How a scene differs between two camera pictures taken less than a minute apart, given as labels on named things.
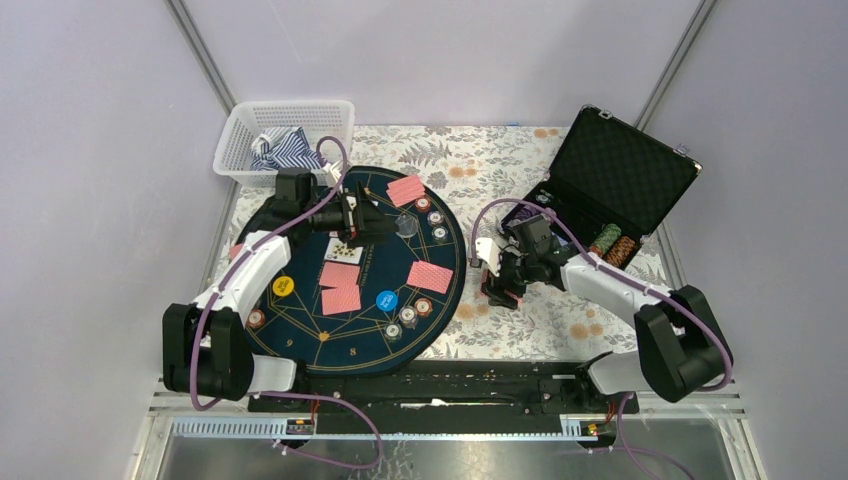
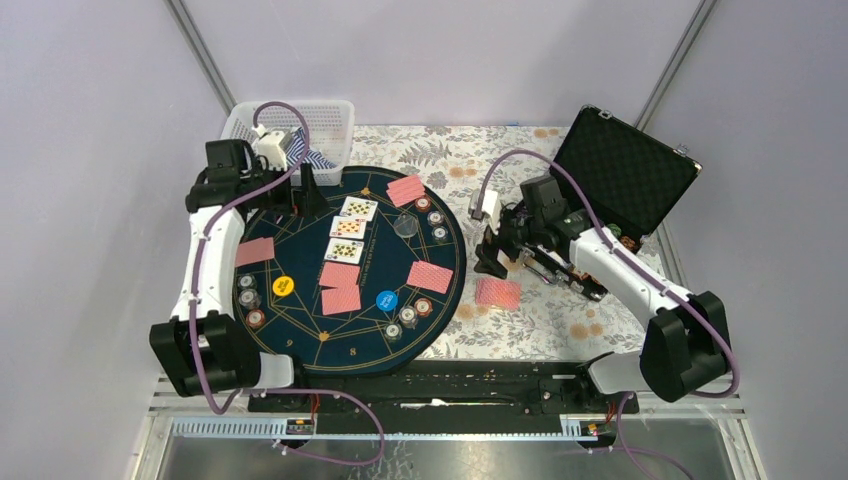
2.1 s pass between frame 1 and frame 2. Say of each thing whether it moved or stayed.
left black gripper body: moved
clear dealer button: stayed
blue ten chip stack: stayed
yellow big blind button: stayed
